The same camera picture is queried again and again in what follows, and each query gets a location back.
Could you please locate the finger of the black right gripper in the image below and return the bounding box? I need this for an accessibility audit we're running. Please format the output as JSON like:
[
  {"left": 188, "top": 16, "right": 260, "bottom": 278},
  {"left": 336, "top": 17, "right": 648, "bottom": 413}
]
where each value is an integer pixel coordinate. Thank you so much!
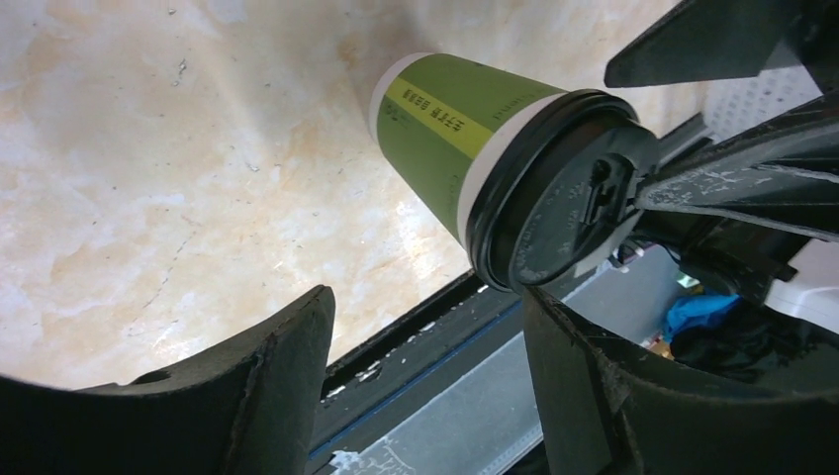
[{"left": 604, "top": 0, "right": 801, "bottom": 88}]

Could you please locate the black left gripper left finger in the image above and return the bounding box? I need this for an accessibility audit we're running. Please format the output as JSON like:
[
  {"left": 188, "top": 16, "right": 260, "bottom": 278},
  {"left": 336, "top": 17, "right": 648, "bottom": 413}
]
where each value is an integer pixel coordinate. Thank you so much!
[{"left": 1, "top": 285, "right": 335, "bottom": 474}]

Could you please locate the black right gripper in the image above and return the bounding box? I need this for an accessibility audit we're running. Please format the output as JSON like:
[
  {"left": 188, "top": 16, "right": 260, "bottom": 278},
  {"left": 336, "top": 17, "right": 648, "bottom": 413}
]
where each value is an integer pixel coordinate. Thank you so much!
[{"left": 635, "top": 92, "right": 838, "bottom": 305}]

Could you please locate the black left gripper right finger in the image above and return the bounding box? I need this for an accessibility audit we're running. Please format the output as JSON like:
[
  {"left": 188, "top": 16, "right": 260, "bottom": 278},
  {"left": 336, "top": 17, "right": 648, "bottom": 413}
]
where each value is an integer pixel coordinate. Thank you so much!
[{"left": 522, "top": 287, "right": 838, "bottom": 474}]

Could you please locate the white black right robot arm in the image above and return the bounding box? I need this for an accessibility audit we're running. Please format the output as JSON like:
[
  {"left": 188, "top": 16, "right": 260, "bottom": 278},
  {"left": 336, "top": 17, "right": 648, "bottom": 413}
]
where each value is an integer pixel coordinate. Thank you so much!
[{"left": 605, "top": 1, "right": 838, "bottom": 325}]

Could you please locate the white plastic basket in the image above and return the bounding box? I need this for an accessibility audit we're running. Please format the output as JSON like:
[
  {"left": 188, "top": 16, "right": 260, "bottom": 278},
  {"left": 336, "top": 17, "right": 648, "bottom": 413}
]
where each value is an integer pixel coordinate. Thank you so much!
[{"left": 660, "top": 65, "right": 822, "bottom": 164}]

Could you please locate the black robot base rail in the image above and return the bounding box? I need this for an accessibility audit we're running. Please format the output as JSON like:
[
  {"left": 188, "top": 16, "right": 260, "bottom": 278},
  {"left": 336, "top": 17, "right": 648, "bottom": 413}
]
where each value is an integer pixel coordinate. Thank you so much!
[{"left": 304, "top": 272, "right": 519, "bottom": 474}]

